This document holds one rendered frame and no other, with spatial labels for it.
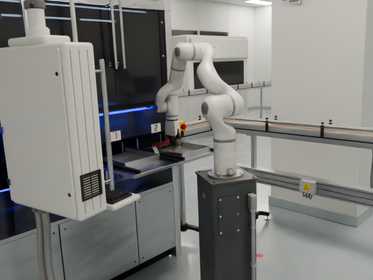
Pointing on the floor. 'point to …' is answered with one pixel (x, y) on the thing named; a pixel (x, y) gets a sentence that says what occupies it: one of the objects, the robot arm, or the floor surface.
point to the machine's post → (167, 136)
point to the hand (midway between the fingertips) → (173, 143)
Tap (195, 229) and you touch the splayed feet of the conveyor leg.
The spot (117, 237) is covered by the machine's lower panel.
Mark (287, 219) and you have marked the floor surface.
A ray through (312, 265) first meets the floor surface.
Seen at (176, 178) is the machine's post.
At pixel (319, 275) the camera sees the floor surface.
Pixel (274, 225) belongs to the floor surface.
